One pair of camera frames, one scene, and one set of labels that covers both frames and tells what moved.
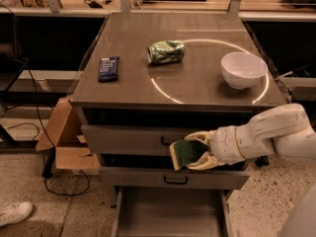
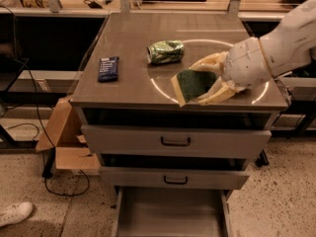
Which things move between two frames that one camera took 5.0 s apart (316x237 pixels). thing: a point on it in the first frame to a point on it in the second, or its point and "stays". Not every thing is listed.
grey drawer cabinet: x=148 y=79 stays
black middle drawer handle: x=175 y=182 stays
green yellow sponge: x=186 y=152 to x=190 y=84
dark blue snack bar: x=109 y=70 stays
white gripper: x=223 y=145 to x=247 y=63
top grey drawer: x=135 y=139 stays
